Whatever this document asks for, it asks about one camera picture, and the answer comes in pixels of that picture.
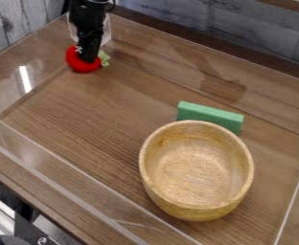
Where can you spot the clear acrylic tray enclosure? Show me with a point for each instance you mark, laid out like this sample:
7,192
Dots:
72,129

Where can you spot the red plush strawberry fruit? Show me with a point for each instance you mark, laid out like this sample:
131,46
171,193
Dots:
82,66

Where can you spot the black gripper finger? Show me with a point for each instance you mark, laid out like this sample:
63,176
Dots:
96,39
82,47

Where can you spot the black equipment with cable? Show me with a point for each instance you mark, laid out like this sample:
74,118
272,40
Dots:
19,232

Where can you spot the wooden oval bowl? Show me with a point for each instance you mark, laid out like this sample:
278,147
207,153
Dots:
197,170

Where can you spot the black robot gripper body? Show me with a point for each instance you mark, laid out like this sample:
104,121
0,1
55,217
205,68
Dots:
87,16

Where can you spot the green foam block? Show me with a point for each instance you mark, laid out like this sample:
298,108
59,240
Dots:
191,111

